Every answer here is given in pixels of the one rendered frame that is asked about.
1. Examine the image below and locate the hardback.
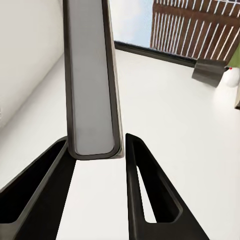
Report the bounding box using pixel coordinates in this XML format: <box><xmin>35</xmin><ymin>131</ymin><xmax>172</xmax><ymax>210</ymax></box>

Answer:
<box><xmin>62</xmin><ymin>0</ymin><xmax>126</xmax><ymax>161</ymax></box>

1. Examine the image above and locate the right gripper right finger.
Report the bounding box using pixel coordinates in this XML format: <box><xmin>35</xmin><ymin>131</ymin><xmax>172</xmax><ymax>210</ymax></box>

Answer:
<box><xmin>124</xmin><ymin>133</ymin><xmax>210</xmax><ymax>240</ymax></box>

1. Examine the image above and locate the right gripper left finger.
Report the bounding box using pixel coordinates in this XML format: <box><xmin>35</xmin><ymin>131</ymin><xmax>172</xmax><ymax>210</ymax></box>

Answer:
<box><xmin>0</xmin><ymin>135</ymin><xmax>77</xmax><ymax>240</ymax></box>

